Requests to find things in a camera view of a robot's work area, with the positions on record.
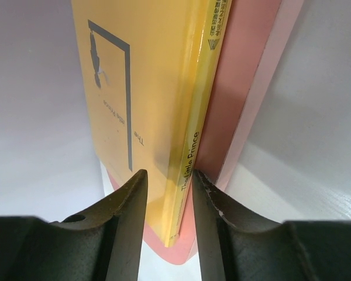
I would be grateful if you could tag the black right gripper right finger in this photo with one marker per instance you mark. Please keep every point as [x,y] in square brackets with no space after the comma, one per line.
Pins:
[236,243]

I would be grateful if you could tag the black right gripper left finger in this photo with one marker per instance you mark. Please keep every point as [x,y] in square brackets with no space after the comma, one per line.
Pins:
[101,242]

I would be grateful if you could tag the yellow hangman book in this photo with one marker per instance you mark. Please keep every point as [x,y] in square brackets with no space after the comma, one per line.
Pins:
[148,68]

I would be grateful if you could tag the pink three-tier shelf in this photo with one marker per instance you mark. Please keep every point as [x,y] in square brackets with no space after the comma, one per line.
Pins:
[255,36]

